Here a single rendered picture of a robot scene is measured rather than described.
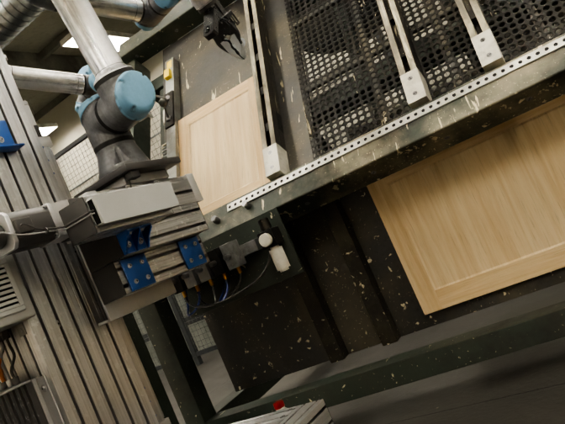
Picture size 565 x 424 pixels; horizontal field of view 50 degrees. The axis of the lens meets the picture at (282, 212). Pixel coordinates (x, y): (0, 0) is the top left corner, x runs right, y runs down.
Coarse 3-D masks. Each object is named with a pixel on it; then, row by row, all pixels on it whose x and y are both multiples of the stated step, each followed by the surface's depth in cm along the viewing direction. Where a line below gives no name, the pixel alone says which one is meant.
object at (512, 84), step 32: (544, 64) 172; (480, 96) 180; (512, 96) 174; (544, 96) 176; (416, 128) 188; (448, 128) 183; (480, 128) 185; (352, 160) 198; (384, 160) 193; (416, 160) 195; (288, 192) 208; (320, 192) 203; (352, 192) 206; (224, 224) 219
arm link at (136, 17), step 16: (32, 0) 168; (48, 0) 170; (96, 0) 181; (112, 0) 185; (128, 0) 189; (144, 0) 194; (112, 16) 188; (128, 16) 190; (144, 16) 194; (160, 16) 195
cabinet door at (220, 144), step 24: (240, 96) 249; (192, 120) 261; (216, 120) 252; (240, 120) 243; (192, 144) 255; (216, 144) 246; (240, 144) 237; (192, 168) 248; (216, 168) 239; (240, 168) 231; (264, 168) 224; (216, 192) 234; (240, 192) 226
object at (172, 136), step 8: (176, 64) 285; (176, 72) 282; (168, 80) 280; (176, 80) 279; (168, 88) 277; (176, 88) 276; (176, 96) 274; (176, 104) 271; (176, 112) 268; (176, 120) 265; (168, 128) 265; (176, 128) 263; (168, 136) 262; (176, 136) 260; (168, 144) 260; (176, 144) 257; (168, 152) 257; (176, 152) 255; (176, 168) 250; (176, 176) 248
